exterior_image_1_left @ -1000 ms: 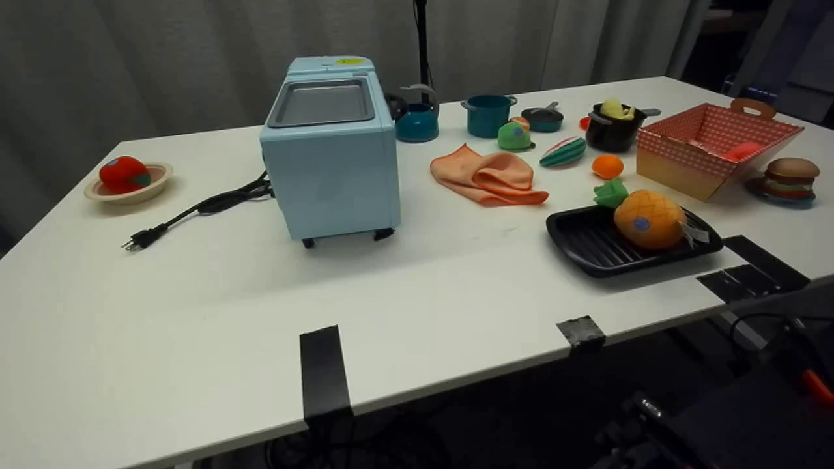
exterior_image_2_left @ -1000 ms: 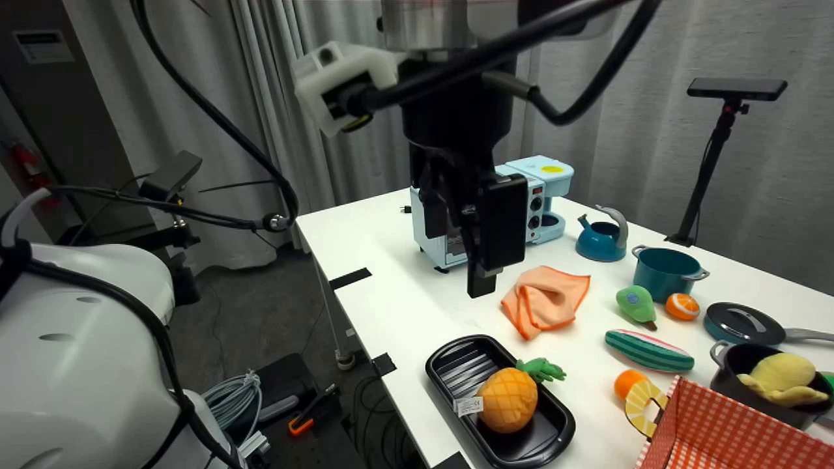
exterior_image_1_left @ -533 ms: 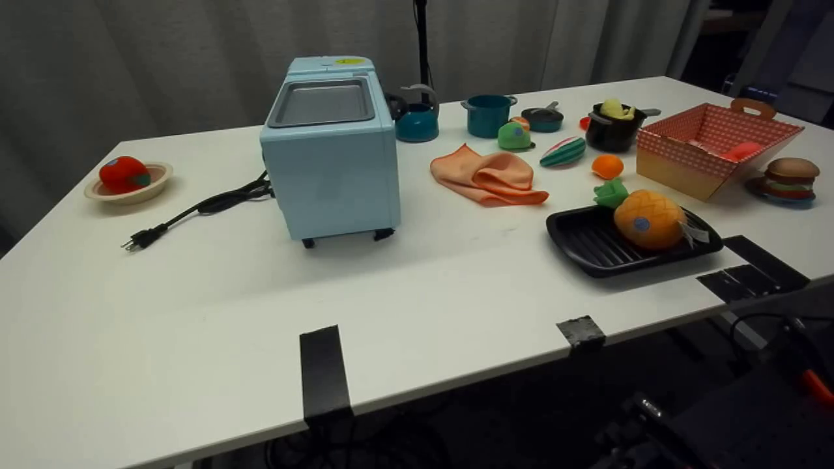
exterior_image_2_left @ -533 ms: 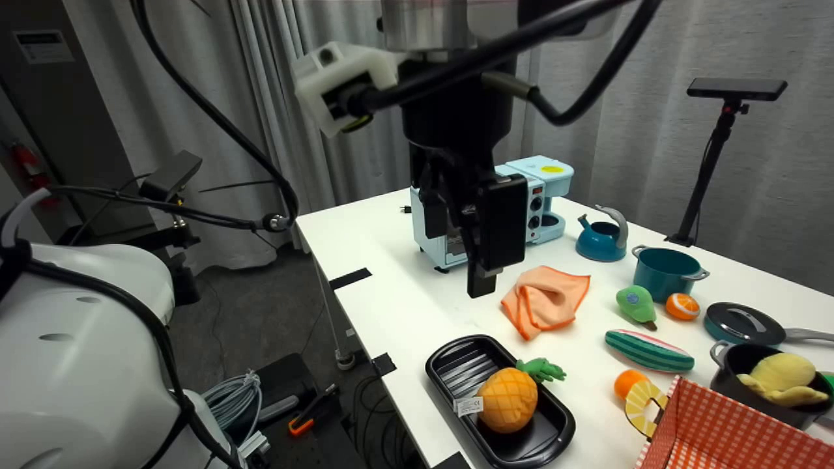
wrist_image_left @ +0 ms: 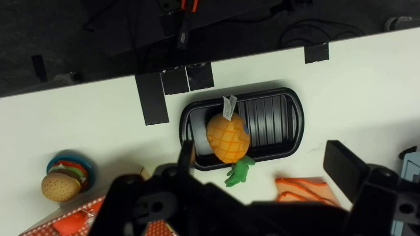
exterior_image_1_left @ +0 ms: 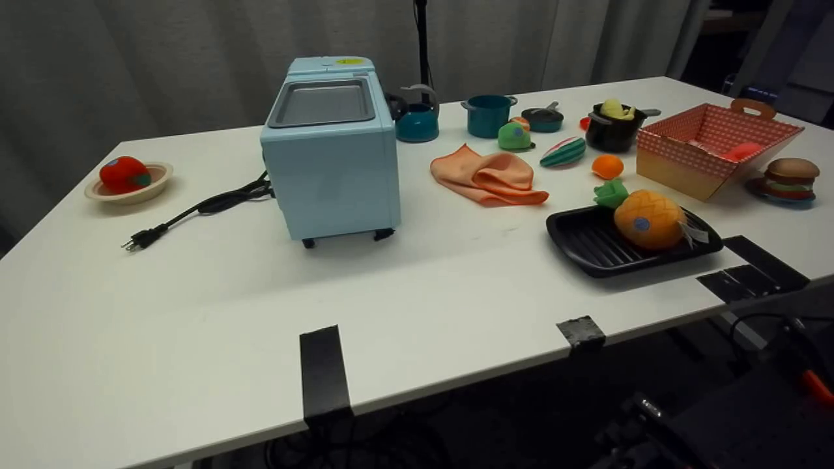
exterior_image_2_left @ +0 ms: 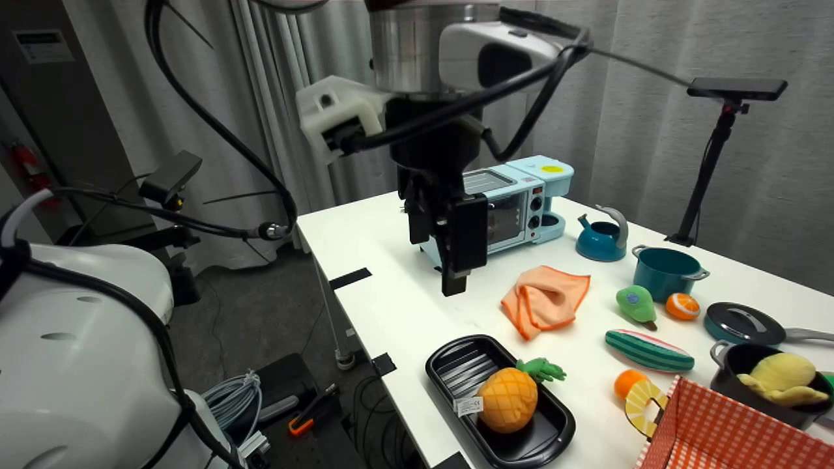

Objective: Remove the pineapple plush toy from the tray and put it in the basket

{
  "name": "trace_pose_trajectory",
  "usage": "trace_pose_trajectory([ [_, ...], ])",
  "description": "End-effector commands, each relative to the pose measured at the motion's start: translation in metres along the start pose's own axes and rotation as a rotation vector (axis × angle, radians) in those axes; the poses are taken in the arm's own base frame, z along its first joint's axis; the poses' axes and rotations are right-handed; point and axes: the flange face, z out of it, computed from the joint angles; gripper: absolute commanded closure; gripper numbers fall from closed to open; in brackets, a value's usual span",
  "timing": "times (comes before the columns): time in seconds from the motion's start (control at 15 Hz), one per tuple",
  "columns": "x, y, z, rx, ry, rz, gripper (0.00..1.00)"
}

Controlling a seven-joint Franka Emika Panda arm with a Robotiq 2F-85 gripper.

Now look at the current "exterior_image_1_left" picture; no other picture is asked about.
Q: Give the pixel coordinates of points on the teal toy pot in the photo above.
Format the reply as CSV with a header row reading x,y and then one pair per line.
x,y
488,118

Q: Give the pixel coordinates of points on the small orange fruit toy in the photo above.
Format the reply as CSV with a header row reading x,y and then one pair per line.
x,y
608,167

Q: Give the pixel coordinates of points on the black tripod pole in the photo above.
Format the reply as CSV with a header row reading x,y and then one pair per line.
x,y
423,41

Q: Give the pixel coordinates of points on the orange folded cloth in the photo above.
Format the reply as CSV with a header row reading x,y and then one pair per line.
x,y
485,179

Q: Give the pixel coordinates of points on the red tomato plush in bowl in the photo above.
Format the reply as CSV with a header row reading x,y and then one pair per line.
x,y
122,172

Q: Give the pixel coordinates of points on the green pear plush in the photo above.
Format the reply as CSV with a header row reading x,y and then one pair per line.
x,y
513,139

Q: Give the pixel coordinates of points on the teal toy kettle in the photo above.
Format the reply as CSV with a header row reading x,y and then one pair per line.
x,y
418,126

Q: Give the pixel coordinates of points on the small black tape square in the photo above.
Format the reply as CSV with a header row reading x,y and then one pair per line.
x,y
579,333

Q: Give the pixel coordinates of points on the burger plush toy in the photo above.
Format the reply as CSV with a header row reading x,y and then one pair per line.
x,y
792,172

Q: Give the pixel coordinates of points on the black ridged tray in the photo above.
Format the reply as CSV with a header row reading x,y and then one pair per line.
x,y
591,248

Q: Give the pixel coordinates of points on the small red toy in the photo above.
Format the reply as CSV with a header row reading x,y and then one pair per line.
x,y
586,124

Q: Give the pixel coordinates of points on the light blue toaster oven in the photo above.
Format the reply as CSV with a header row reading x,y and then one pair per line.
x,y
330,172

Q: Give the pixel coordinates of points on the wide black tape strip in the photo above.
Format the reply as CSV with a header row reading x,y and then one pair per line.
x,y
769,265

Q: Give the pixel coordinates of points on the round red plush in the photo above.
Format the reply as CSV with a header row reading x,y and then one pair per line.
x,y
743,153

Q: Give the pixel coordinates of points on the yellow plush toy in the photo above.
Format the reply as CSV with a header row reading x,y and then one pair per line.
x,y
616,111

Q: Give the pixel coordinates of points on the red checkered basket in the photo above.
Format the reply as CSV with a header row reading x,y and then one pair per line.
x,y
686,172

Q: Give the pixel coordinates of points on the long black tape strip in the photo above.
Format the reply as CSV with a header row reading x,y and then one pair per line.
x,y
324,373

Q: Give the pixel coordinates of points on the small dark teal pan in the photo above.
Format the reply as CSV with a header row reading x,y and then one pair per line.
x,y
543,122

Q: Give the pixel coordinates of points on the black tape patch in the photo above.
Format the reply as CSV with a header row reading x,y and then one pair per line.
x,y
732,284

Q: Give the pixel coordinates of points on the dark background furniture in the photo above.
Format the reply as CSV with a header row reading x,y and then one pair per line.
x,y
782,43

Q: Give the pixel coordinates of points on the orange bread roll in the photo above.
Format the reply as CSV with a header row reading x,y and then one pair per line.
x,y
647,223

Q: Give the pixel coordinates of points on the black toy pot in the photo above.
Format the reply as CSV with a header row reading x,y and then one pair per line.
x,y
613,137

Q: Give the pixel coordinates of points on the striped watermelon slice plush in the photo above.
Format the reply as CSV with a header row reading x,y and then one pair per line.
x,y
563,153

